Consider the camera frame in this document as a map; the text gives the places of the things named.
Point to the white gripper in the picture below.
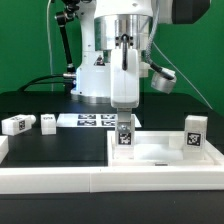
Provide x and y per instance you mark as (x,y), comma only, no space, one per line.
(124,87)

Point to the white square table top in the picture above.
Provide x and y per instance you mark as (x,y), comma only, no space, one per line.
(162,148)

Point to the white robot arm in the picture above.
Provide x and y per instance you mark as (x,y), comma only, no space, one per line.
(117,40)

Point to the white U-shaped obstacle fence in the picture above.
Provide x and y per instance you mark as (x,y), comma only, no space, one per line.
(110,179)

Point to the white marker base plate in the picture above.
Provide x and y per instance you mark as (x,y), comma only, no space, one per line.
(85,120)

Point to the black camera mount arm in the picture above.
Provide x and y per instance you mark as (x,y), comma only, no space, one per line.
(62,18)

